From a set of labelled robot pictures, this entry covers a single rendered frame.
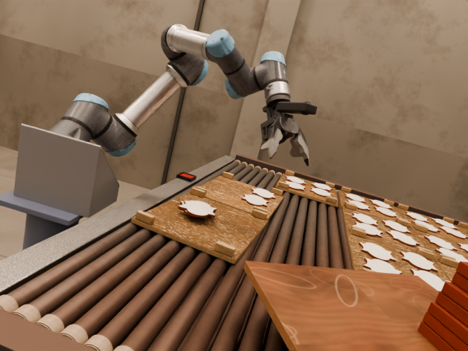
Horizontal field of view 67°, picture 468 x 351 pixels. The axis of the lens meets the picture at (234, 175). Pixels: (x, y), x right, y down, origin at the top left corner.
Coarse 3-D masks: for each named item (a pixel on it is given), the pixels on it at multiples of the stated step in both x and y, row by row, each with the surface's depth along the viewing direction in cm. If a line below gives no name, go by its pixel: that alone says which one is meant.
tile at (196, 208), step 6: (186, 204) 121; (192, 204) 122; (198, 204) 124; (204, 204) 125; (192, 210) 117; (198, 210) 118; (204, 210) 119; (210, 210) 121; (198, 216) 114; (204, 216) 115; (210, 216) 118
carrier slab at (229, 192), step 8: (208, 184) 165; (216, 184) 168; (224, 184) 171; (232, 184) 175; (240, 184) 179; (208, 192) 152; (216, 192) 155; (224, 192) 158; (232, 192) 161; (240, 192) 165; (248, 192) 168; (216, 200) 145; (224, 200) 148; (232, 200) 150; (240, 200) 153; (272, 200) 166; (280, 200) 169; (240, 208) 143; (248, 208) 145; (264, 208) 150; (272, 208) 153
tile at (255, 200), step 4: (244, 196) 159; (248, 196) 158; (252, 196) 160; (256, 196) 161; (244, 200) 154; (248, 200) 153; (252, 200) 154; (256, 200) 156; (260, 200) 158; (264, 200) 159; (252, 204) 150; (256, 204) 150; (260, 204) 152; (264, 204) 153
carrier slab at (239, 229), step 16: (160, 208) 121; (176, 208) 125; (224, 208) 138; (144, 224) 107; (160, 224) 109; (176, 224) 112; (192, 224) 115; (208, 224) 118; (224, 224) 122; (240, 224) 126; (256, 224) 130; (176, 240) 104; (192, 240) 104; (208, 240) 107; (224, 240) 109; (240, 240) 112; (224, 256) 100; (240, 256) 104
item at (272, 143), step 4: (276, 132) 96; (280, 132) 97; (276, 136) 95; (280, 136) 96; (268, 140) 98; (272, 140) 94; (276, 140) 95; (264, 144) 98; (268, 144) 95; (272, 144) 94; (276, 144) 94; (260, 148) 98; (264, 148) 97; (268, 148) 94; (272, 148) 93; (268, 152) 94; (272, 152) 93; (272, 156) 93
